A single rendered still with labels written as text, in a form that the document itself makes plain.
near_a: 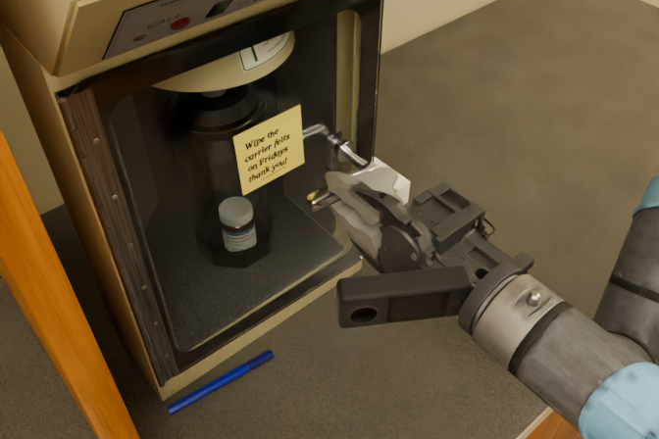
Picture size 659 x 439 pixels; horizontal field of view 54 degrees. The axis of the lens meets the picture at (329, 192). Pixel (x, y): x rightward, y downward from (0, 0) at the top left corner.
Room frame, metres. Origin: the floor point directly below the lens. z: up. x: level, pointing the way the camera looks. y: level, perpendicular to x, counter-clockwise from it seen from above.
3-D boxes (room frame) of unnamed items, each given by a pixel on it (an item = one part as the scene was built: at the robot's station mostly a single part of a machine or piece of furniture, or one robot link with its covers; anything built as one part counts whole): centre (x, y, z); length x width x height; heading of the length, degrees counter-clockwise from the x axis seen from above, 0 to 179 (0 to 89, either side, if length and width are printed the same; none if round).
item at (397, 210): (0.41, -0.05, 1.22); 0.09 x 0.02 x 0.05; 40
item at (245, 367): (0.40, 0.13, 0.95); 0.14 x 0.01 x 0.01; 124
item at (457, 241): (0.38, -0.11, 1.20); 0.12 x 0.09 x 0.08; 40
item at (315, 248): (0.47, 0.07, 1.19); 0.30 x 0.01 x 0.40; 128
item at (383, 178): (0.46, -0.04, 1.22); 0.09 x 0.06 x 0.03; 40
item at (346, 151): (0.49, -0.01, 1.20); 0.10 x 0.05 x 0.03; 128
